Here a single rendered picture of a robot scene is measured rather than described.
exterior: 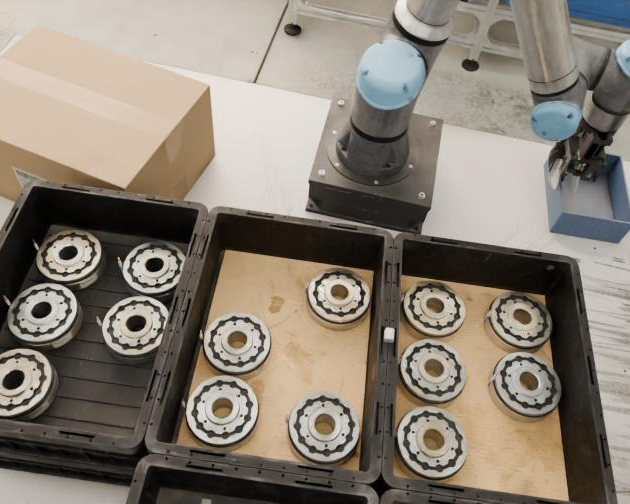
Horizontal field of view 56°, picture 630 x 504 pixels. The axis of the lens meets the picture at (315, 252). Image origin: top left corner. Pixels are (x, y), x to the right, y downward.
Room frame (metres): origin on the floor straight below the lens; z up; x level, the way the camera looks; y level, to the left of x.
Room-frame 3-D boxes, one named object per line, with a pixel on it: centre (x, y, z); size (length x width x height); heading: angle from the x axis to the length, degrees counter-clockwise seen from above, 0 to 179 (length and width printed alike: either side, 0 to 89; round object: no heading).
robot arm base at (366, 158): (0.90, -0.09, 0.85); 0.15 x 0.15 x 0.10
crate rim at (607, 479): (0.40, -0.27, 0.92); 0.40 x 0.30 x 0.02; 0
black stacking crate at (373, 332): (0.40, 0.03, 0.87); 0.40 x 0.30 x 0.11; 0
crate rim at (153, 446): (0.40, 0.03, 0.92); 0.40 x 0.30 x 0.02; 0
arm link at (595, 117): (0.91, -0.50, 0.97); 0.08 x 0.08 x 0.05
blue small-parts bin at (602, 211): (0.93, -0.57, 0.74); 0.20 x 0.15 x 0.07; 178
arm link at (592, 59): (0.92, -0.40, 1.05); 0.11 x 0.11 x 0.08; 74
